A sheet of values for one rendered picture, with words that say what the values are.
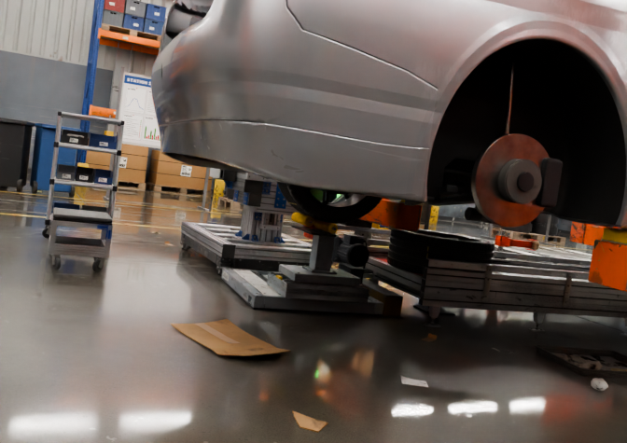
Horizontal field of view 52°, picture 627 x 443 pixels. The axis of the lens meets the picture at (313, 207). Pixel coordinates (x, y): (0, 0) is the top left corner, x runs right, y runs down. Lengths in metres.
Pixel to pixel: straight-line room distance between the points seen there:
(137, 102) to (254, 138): 8.14
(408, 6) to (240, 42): 0.50
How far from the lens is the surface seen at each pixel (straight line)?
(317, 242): 3.71
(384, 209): 4.03
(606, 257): 2.58
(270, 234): 4.88
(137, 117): 9.94
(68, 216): 4.16
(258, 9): 1.88
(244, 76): 1.86
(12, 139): 9.59
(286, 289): 3.55
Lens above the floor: 0.78
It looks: 3 degrees down
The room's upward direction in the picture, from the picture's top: 8 degrees clockwise
